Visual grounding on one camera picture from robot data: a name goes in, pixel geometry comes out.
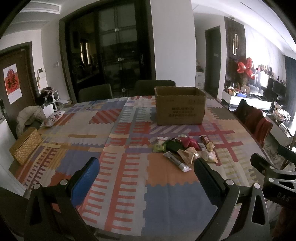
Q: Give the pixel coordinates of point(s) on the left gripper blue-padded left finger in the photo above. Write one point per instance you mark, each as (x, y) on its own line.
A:
(80, 183)

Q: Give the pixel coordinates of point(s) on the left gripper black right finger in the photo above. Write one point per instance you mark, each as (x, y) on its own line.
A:
(221, 193)

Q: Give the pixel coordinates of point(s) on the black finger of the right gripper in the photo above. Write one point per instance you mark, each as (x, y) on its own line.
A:
(271, 174)

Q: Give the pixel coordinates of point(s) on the yellow biscuit packet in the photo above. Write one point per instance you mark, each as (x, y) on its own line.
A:
(208, 156)

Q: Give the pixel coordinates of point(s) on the long silver snack bar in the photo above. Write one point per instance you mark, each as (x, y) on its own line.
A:
(184, 168)

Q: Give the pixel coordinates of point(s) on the orange tan snack packet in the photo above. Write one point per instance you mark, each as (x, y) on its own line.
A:
(189, 155)

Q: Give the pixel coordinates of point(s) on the red brown chocolate bar wrapper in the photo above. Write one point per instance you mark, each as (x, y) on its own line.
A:
(208, 144)

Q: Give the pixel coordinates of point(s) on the pink red snack bag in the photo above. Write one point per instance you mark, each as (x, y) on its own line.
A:
(190, 143)

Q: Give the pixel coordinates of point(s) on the dark green snack bag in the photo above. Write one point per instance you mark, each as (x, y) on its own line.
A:
(173, 145)

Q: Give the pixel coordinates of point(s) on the green snack packet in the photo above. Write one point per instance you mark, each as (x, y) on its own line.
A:
(157, 148)

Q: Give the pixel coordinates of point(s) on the woven wicker tissue box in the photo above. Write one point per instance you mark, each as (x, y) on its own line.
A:
(25, 145)

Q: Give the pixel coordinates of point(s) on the patchwork patterned tablecloth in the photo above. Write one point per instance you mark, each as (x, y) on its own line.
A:
(138, 193)

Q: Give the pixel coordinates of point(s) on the floral cushion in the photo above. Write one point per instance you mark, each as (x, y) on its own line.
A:
(53, 118)

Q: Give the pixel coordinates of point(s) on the beige jacket on chair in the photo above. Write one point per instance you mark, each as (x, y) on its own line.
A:
(27, 116)

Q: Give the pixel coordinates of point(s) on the white red bread packet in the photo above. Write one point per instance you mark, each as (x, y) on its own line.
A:
(162, 139)

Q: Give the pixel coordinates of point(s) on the white shelf unit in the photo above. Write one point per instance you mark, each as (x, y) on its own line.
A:
(52, 98)

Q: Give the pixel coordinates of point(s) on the dark dining chair left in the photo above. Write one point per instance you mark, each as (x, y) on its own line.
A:
(98, 92)

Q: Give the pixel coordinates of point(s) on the dark dining chair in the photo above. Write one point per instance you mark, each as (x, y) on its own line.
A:
(98, 92)
(146, 87)

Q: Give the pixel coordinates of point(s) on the brown cardboard box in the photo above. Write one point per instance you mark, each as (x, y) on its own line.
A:
(179, 105)

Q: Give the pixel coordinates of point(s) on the red balloon bow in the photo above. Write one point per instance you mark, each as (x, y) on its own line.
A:
(246, 68)

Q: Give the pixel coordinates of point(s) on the dark dining chair right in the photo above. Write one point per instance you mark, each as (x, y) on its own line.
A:
(146, 87)

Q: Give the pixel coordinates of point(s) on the red fu character poster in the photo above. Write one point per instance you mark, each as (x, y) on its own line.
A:
(12, 83)

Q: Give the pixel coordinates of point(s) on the dark wooden entrance door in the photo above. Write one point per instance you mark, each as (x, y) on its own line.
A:
(21, 55)

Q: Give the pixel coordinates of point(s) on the dark glass sliding door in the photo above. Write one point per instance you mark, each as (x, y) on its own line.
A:
(107, 42)

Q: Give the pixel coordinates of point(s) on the wall intercom phone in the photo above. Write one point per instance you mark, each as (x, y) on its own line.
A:
(41, 78)

